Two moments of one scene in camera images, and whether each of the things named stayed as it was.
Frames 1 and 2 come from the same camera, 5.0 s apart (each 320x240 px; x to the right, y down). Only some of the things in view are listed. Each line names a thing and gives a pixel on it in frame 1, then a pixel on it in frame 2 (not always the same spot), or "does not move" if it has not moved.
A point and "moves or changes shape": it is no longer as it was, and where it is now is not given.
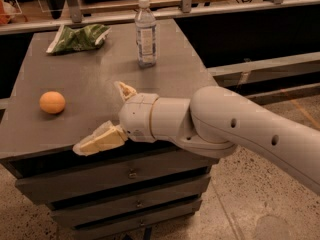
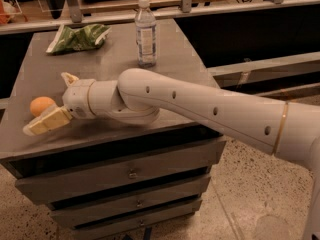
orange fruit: (52, 102) moves or changes shape
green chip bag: (83, 38) does not move
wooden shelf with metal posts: (51, 6) does not move
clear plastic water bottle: (145, 27) does not move
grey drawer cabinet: (76, 80) does not move
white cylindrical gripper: (137, 117) -> (76, 99)
